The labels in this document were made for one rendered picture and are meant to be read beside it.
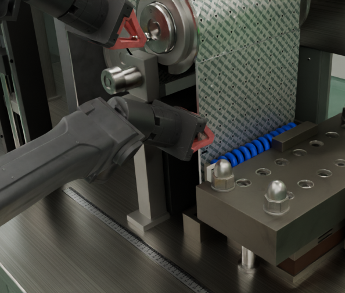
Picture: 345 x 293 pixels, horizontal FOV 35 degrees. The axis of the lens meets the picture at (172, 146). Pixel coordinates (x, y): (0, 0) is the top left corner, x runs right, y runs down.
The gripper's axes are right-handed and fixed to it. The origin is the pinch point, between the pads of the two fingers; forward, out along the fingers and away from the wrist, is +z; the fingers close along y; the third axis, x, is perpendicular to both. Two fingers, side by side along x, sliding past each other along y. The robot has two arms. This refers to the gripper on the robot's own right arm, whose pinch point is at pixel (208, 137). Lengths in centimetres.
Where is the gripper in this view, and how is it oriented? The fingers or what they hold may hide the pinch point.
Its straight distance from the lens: 86.6
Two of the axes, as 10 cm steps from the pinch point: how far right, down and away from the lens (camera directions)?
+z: 6.9, 1.3, 7.1
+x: 3.3, -9.3, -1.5
